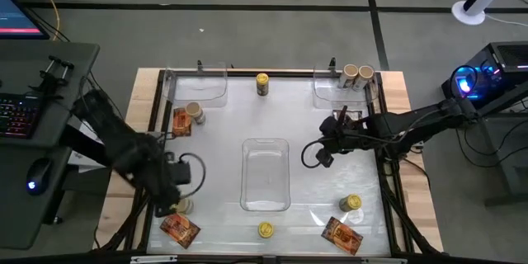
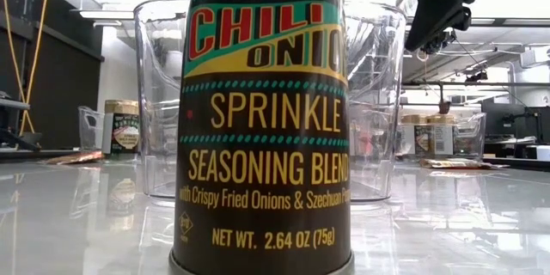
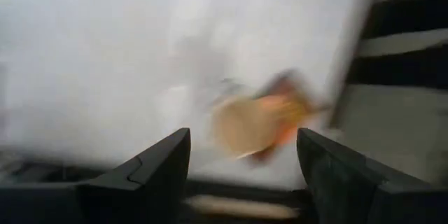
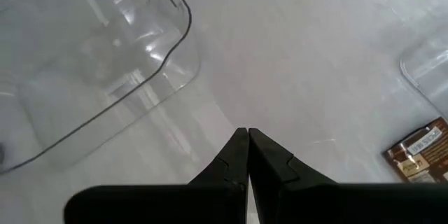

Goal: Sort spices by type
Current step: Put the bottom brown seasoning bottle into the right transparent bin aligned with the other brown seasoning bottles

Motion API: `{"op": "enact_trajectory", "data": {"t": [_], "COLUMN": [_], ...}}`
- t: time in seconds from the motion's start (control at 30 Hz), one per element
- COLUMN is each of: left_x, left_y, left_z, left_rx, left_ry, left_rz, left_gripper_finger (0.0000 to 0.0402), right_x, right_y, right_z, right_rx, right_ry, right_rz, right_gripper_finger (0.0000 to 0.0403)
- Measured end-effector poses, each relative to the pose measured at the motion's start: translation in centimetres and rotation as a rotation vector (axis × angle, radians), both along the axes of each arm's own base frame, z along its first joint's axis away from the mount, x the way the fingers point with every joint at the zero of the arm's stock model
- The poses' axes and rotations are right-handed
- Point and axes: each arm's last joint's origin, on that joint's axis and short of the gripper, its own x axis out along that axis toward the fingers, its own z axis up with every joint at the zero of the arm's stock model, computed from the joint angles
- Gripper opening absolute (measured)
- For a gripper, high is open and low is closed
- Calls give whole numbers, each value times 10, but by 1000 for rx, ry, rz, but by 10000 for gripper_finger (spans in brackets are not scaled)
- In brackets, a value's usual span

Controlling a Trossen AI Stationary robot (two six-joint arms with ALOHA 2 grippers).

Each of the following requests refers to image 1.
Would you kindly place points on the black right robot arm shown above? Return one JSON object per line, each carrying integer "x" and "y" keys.
{"x": 412, "y": 125}

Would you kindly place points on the black computer mouse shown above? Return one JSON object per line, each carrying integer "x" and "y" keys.
{"x": 38, "y": 175}

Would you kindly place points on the backlit black keyboard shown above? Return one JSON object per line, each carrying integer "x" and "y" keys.
{"x": 16, "y": 115}

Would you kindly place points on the dark grey desk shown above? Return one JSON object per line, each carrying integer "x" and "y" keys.
{"x": 24, "y": 62}

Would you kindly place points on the computer monitor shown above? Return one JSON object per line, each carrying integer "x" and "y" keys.
{"x": 14, "y": 18}

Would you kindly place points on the large clear plastic bin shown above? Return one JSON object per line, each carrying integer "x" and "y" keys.
{"x": 265, "y": 173}

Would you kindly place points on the tan lid spice jar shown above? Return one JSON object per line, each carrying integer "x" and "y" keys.
{"x": 363, "y": 76}
{"x": 348, "y": 75}
{"x": 186, "y": 205}
{"x": 194, "y": 112}

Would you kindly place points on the yellow lid spice jar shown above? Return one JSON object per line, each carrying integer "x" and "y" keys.
{"x": 266, "y": 229}
{"x": 262, "y": 84}
{"x": 350, "y": 203}

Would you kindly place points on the black table frame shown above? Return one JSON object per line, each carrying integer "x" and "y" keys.
{"x": 288, "y": 74}

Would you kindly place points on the black computer case with lights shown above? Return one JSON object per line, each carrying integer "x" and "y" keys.
{"x": 495, "y": 70}

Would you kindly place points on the orange spice packet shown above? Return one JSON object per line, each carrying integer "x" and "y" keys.
{"x": 354, "y": 114}
{"x": 180, "y": 229}
{"x": 341, "y": 235}
{"x": 181, "y": 123}

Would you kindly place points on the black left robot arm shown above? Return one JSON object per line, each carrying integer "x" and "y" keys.
{"x": 115, "y": 140}

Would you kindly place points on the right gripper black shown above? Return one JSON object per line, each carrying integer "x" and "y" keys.
{"x": 338, "y": 138}

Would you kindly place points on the small clear plastic bin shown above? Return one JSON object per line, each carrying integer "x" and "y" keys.
{"x": 200, "y": 88}
{"x": 330, "y": 95}

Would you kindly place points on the black clamp stand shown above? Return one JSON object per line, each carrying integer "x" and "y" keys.
{"x": 53, "y": 76}

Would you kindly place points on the silver metal bracket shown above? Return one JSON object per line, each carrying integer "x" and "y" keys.
{"x": 153, "y": 259}

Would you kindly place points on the black clamp post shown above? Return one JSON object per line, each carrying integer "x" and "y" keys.
{"x": 332, "y": 63}
{"x": 199, "y": 65}

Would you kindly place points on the grey equipment stand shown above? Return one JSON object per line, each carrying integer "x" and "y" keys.
{"x": 511, "y": 161}

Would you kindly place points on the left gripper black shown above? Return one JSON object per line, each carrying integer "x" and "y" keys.
{"x": 165, "y": 189}

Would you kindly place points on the white box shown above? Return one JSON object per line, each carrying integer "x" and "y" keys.
{"x": 88, "y": 161}

